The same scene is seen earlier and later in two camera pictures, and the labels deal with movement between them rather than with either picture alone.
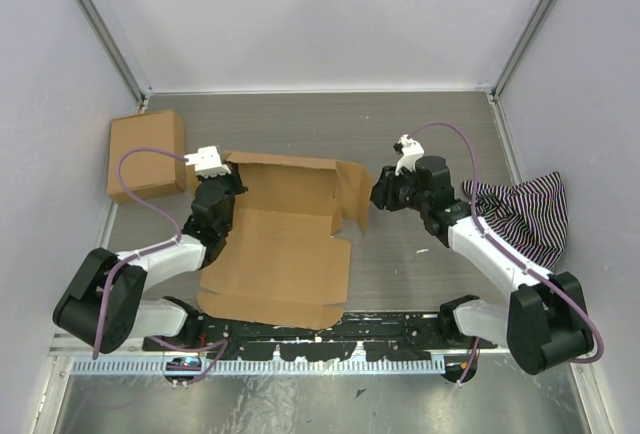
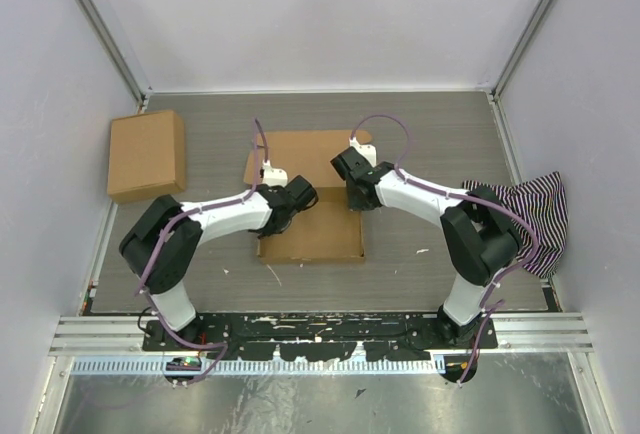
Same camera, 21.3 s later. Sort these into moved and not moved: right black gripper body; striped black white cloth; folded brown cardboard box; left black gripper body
Moved: right black gripper body; left black gripper body
Not moved: striped black white cloth; folded brown cardboard box
